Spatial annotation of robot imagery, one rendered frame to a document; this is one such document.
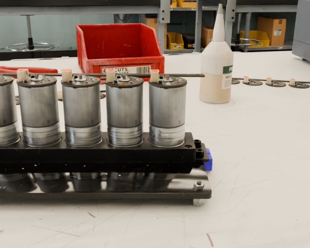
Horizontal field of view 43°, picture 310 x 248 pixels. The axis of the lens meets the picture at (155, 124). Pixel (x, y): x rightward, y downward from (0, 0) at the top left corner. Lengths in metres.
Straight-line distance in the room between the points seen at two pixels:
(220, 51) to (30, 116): 0.22
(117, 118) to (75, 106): 0.03
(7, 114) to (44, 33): 4.37
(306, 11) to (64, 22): 4.07
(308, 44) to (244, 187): 0.42
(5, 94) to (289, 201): 0.19
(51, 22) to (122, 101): 4.37
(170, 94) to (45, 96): 0.08
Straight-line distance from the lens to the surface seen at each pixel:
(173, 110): 0.25
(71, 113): 0.26
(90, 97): 0.25
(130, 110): 0.25
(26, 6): 2.55
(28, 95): 0.26
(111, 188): 0.23
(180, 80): 0.26
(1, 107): 0.27
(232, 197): 0.25
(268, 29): 4.90
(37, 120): 0.26
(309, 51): 0.65
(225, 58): 0.41
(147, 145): 0.26
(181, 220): 0.22
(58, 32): 4.63
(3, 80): 0.27
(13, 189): 0.24
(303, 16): 0.68
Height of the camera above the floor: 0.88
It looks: 20 degrees down
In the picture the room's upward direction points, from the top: 1 degrees clockwise
